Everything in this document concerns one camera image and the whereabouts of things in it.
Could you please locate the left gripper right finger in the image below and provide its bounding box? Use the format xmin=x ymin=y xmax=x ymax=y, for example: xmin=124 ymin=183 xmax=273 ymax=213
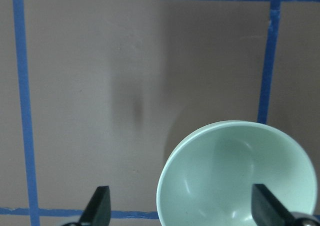
xmin=251 ymin=184 xmax=306 ymax=226

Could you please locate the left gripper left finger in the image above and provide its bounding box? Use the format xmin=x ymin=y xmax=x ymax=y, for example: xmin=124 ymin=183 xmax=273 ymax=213
xmin=78 ymin=186 xmax=111 ymax=226

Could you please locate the green bowl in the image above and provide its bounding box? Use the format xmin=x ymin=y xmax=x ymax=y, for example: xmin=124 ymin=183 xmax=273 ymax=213
xmin=156 ymin=121 xmax=318 ymax=226

